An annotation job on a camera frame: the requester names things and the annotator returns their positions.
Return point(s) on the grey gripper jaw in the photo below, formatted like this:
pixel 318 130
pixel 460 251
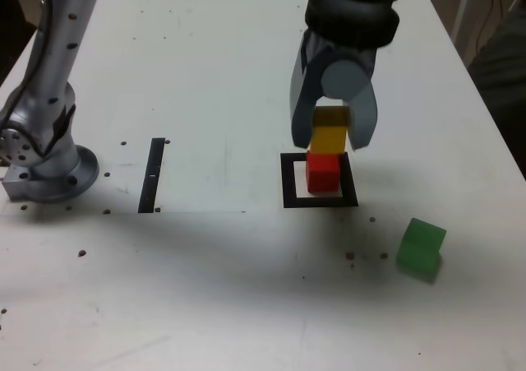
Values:
pixel 363 116
pixel 302 99

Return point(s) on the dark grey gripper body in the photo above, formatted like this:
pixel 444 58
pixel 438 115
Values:
pixel 349 54

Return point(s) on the yellow cube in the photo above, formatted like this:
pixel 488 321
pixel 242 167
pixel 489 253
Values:
pixel 328 140

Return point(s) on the red cube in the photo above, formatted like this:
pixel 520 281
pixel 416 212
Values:
pixel 322 175

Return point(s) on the green cube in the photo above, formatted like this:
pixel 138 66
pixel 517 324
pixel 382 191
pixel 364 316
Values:
pixel 419 247

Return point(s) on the black tape square outline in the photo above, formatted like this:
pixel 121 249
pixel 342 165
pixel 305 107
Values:
pixel 287 182

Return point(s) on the person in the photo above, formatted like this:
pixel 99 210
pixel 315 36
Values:
pixel 505 66

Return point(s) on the black tape strip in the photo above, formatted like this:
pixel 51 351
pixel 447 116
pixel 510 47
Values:
pixel 150 182

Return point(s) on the white metal frame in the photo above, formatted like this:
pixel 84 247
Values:
pixel 462 9

